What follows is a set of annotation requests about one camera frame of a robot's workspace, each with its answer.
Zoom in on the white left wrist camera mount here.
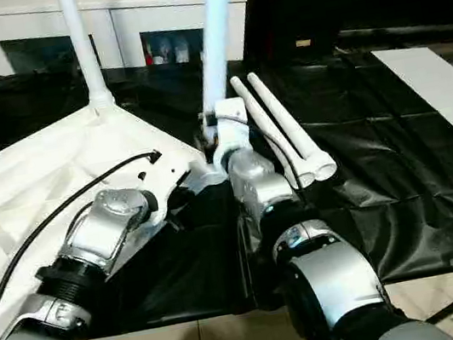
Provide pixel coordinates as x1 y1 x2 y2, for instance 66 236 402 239
132 141 219 232

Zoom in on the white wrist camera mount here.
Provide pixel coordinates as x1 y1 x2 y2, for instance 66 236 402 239
132 141 219 232
201 95 258 170

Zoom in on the white sheet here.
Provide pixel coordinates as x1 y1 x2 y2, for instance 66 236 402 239
369 37 453 191

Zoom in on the white plastic table leg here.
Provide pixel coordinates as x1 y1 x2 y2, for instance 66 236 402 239
246 61 340 192
228 66 319 199
183 0 257 118
55 0 118 118

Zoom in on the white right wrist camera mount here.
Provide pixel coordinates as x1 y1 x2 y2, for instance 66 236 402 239
201 95 258 170

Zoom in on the white plastic table top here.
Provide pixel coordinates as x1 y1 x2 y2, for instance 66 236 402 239
0 80 252 340

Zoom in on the white cabinet with glass doors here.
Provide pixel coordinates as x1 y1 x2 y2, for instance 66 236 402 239
0 0 258 100

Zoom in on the black mat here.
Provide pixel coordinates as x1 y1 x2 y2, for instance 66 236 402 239
0 3 453 340

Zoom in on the black left wrist camera cable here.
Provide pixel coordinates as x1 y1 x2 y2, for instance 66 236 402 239
0 147 191 340

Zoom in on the dark long rod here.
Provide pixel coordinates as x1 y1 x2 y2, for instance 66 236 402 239
335 12 453 55

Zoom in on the white jar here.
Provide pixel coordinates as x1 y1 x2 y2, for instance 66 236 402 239
171 40 191 65

